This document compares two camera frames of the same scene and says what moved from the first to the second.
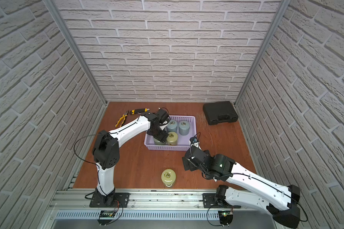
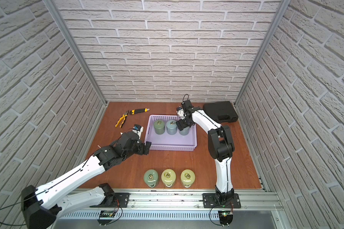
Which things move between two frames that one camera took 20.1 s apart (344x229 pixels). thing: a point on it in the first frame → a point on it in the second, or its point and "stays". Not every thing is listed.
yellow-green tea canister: (172, 138) → (187, 177)
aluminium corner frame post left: (53, 7) stays
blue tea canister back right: (184, 128) stays
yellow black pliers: (125, 116) stays
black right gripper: (189, 167) → (182, 124)
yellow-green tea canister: (168, 177) stays
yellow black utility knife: (134, 111) stays
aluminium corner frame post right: (283, 6) stays
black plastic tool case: (220, 111) stays
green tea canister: (157, 142) → (151, 177)
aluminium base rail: (148, 205) stays
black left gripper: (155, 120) → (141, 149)
